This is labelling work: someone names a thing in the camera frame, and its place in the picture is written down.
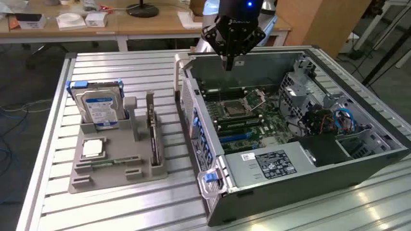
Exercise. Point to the open socket cover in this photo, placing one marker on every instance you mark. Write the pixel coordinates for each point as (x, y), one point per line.
(256, 97)

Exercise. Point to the silver CPU chip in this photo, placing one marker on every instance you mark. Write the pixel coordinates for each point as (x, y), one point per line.
(92, 148)

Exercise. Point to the blue case latch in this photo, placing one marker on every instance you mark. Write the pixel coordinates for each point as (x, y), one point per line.
(211, 178)

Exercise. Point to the wooden cabinet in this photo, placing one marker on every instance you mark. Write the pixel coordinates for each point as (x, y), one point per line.
(329, 24)

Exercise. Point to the CPU socket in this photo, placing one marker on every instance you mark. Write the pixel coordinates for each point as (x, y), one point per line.
(233, 108)

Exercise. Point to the white table frame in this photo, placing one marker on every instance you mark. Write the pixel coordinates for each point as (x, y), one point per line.
(397, 29)

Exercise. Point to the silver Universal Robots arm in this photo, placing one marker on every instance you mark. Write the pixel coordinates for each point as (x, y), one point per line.
(201, 47)

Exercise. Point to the black graphics card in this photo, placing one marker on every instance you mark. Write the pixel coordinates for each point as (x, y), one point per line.
(155, 139)

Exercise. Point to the white box with black lid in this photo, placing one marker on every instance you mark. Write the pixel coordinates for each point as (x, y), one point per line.
(31, 22)

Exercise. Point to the hard disk in blue caddy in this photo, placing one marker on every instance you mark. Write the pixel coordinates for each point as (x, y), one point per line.
(99, 106)

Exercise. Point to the blue card retention clips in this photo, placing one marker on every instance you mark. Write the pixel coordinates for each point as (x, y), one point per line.
(200, 134)

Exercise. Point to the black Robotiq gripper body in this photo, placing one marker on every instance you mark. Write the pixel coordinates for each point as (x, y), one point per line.
(237, 29)

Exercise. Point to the metal disk bay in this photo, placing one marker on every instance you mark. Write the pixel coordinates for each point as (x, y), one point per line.
(359, 144)

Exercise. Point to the grey power supply unit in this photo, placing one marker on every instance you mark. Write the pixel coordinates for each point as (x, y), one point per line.
(244, 175)

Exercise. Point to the wooden desk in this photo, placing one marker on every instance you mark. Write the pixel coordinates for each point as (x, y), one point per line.
(144, 24)

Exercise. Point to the green motherboard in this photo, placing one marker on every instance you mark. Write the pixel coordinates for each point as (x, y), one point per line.
(272, 125)

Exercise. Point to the blue expansion slot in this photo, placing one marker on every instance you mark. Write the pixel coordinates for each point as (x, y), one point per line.
(232, 137)

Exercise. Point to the green RAM stick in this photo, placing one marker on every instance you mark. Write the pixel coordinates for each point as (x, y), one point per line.
(105, 162)

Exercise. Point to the open dark PC case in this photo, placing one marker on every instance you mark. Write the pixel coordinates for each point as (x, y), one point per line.
(288, 192)

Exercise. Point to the black slanted stand pole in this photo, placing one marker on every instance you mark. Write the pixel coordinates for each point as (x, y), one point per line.
(384, 48)

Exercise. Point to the plain white cardboard box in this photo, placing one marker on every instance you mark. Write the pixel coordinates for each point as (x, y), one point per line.
(96, 20)

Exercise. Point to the grey plastic parts rack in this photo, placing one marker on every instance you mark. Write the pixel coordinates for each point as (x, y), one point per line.
(121, 168)

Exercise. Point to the white round bowl box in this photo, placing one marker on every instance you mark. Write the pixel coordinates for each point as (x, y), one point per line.
(71, 22)

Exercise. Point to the black round lamp base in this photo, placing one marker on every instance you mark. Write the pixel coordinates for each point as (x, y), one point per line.
(143, 10)

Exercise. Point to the white paper booklet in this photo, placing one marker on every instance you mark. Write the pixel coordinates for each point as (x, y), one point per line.
(187, 20)

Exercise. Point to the black office chair base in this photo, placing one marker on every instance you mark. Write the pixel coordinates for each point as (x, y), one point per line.
(44, 51)

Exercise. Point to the brown cardboard box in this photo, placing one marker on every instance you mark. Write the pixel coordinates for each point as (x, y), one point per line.
(196, 7)

